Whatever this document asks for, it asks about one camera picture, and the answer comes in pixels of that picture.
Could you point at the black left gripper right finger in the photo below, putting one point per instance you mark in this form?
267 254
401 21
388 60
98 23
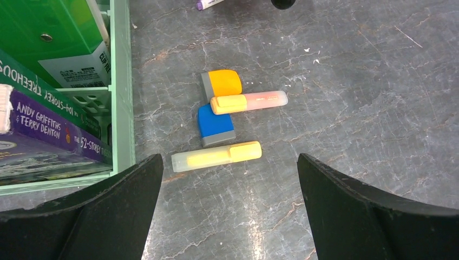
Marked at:
350 219

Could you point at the blue eraser block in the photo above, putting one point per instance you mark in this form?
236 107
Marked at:
214 129

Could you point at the orange highlighter marker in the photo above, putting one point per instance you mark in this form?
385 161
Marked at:
247 102

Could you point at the yellow eraser block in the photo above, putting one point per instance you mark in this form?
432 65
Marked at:
221 82

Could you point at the yellow highlighter marker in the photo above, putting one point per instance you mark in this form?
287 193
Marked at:
208 157

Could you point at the purple paperback book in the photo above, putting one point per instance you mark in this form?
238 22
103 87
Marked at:
37 144

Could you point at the green clip file folder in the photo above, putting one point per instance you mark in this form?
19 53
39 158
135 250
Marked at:
57 40

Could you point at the green mesh file rack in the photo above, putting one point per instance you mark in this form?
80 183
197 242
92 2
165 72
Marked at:
118 122

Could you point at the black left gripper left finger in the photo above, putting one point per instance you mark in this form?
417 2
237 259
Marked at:
106 220

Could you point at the purple white marker pen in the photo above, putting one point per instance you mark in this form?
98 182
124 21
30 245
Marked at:
205 4

